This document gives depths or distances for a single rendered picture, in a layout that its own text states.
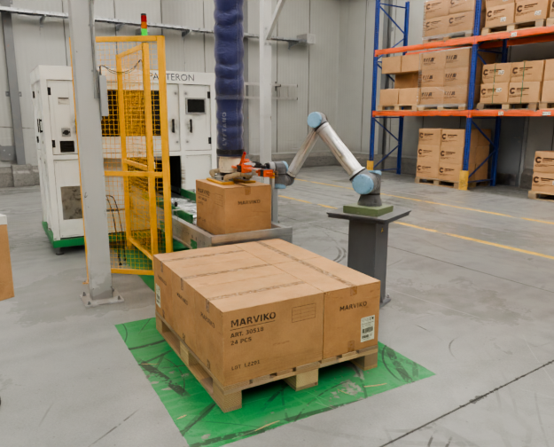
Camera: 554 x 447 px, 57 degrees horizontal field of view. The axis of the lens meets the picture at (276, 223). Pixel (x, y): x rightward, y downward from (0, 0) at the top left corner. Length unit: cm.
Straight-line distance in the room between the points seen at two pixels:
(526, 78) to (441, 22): 226
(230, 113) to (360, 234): 138
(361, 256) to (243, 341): 167
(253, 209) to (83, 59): 166
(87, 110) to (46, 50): 821
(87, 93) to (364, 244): 238
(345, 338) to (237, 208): 142
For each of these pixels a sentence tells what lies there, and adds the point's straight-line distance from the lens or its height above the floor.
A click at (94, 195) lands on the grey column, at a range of 421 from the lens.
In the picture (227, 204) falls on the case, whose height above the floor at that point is 82.
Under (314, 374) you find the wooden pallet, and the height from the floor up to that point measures 7.
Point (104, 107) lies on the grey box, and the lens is 413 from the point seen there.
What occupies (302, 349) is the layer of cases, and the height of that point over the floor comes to 24.
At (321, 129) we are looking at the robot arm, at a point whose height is 138.
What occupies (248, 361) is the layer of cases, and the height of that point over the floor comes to 25.
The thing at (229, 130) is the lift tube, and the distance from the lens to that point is 405.
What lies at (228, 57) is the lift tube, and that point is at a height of 191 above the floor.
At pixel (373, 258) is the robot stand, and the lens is 399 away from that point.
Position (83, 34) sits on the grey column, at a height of 206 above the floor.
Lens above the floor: 148
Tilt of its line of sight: 12 degrees down
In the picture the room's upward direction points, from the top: straight up
